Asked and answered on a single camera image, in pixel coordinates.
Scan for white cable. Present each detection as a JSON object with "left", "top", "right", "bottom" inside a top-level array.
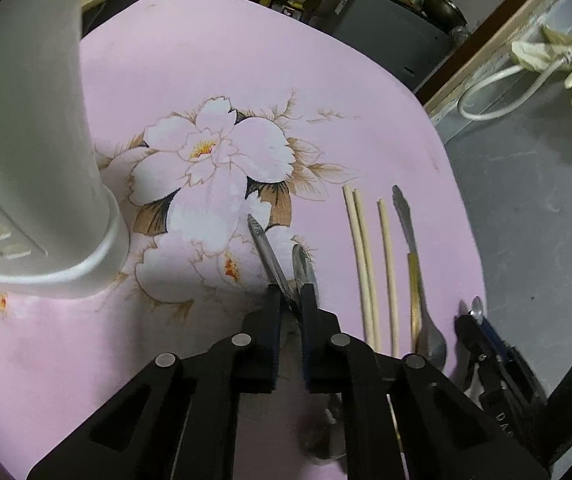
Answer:
[{"left": 457, "top": 57, "right": 567, "bottom": 122}]

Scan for pink floral table cover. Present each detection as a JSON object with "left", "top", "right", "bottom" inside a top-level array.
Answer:
[{"left": 0, "top": 0, "right": 489, "bottom": 480}]

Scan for wooden chopstick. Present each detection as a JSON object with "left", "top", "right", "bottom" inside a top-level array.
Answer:
[
  {"left": 377, "top": 199, "right": 401, "bottom": 359},
  {"left": 342, "top": 185, "right": 374, "bottom": 352},
  {"left": 353, "top": 189, "right": 383, "bottom": 354}
]

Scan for grey metal cabinet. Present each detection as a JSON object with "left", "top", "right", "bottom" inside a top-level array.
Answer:
[{"left": 328, "top": 0, "right": 454, "bottom": 93}]

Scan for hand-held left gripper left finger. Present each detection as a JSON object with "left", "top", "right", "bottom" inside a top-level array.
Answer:
[{"left": 26, "top": 284, "right": 284, "bottom": 480}]

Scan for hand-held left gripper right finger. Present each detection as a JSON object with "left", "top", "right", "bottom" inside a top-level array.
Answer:
[{"left": 300, "top": 284, "right": 551, "bottom": 480}]

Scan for wide metal utensil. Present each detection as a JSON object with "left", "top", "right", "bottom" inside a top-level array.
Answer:
[{"left": 292, "top": 244, "right": 318, "bottom": 306}]

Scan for slim metal utensil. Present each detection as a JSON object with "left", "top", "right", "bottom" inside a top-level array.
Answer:
[{"left": 247, "top": 213, "right": 299, "bottom": 321}]

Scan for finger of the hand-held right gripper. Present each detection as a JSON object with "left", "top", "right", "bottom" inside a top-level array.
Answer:
[{"left": 453, "top": 296, "right": 514, "bottom": 393}]

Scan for wooden door frame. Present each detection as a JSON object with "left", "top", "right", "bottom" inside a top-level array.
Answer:
[{"left": 221, "top": 0, "right": 567, "bottom": 127}]

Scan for gold-handled metal spoon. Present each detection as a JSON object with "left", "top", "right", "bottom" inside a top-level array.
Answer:
[{"left": 391, "top": 185, "right": 448, "bottom": 368}]

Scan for dark wok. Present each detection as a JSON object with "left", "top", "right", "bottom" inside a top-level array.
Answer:
[{"left": 423, "top": 0, "right": 468, "bottom": 29}]

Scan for white plastic utensil holder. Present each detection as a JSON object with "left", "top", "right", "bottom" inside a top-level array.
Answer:
[{"left": 0, "top": 0, "right": 131, "bottom": 300}]

